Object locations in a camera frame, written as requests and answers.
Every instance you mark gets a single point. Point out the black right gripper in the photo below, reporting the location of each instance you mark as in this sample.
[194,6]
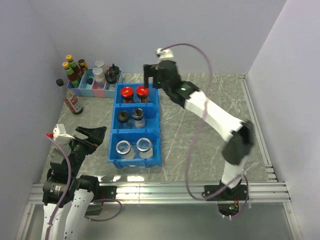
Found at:
[150,71]

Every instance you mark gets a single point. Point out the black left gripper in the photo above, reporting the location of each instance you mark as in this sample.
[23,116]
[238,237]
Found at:
[95,137]

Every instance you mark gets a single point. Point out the red-lid sauce jar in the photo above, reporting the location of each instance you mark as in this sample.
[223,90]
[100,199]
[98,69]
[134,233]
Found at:
[142,94]
[127,94]

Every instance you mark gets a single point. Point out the small silver-lid glass jar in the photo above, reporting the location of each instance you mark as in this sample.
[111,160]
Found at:
[125,150]

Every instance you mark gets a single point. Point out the black knob-lid glass jar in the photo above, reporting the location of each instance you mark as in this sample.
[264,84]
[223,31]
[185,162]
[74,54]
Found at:
[124,120]

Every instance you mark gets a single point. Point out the large silver-lid glass jar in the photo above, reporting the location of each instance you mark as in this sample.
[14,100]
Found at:
[145,148]

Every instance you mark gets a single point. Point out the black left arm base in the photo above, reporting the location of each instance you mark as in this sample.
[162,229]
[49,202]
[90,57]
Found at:
[104,192]

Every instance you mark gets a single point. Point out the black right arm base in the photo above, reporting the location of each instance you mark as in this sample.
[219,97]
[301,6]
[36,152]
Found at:
[228,200]

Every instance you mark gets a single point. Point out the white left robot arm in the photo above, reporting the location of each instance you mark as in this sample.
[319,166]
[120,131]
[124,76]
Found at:
[66,196]

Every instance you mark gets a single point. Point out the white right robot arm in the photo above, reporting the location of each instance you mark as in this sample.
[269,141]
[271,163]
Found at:
[238,135]

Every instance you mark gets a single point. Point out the black knob jar back tray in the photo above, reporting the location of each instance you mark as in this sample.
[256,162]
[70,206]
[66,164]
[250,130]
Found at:
[114,69]

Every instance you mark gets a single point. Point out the black knob jar tray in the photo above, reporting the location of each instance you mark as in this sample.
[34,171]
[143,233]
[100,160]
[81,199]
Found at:
[114,69]
[111,80]

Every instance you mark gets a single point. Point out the black knob jar front tray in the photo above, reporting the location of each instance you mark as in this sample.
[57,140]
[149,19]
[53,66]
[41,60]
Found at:
[111,80]

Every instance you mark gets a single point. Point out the blue three-compartment plastic bin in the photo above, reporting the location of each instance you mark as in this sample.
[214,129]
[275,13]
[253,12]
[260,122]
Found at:
[135,135]

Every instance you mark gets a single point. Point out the clear bottle red label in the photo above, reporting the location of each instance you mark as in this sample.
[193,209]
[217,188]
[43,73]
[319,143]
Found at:
[69,97]

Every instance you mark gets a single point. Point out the silver-lid jar back tray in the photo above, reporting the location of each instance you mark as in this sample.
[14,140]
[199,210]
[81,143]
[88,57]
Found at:
[101,64]

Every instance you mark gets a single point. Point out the silver-lid jar tray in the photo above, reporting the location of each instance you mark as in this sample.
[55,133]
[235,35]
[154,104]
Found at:
[101,64]
[99,77]

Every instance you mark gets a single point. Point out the silver-lid jar front tray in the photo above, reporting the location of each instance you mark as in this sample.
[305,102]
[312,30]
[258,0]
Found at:
[99,77]

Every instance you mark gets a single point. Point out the pastel compartment organizer tray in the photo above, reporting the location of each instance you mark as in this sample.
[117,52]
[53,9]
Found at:
[87,90]

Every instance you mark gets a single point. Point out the small black item in tray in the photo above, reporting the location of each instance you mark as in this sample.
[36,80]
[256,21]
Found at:
[89,81]

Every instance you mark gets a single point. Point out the green-neck sauce bottle front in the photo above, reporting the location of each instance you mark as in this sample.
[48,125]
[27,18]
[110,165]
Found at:
[72,76]

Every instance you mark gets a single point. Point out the green-neck sauce bottle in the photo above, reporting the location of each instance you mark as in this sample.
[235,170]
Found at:
[72,76]
[74,66]

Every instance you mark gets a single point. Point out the green-neck sauce bottle back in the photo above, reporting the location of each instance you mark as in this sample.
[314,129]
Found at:
[74,66]

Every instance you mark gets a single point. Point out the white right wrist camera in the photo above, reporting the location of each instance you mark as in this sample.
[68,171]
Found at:
[164,54]

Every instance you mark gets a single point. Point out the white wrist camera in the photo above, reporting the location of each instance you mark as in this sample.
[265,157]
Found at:
[164,54]
[59,133]

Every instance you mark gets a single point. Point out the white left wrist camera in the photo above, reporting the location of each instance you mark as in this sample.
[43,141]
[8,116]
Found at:
[59,133]

